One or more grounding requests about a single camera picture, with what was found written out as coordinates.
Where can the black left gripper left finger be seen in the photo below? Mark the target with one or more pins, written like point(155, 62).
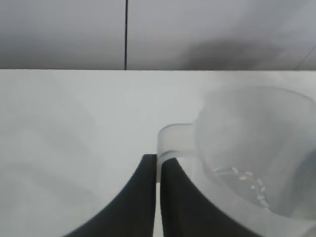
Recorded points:
point(133, 209)

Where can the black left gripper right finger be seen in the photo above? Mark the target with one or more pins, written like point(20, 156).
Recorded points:
point(180, 209)

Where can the white rice grains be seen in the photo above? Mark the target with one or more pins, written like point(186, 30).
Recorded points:
point(258, 187)

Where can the translucent plastic measuring cup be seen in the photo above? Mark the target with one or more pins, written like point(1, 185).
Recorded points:
point(247, 133)

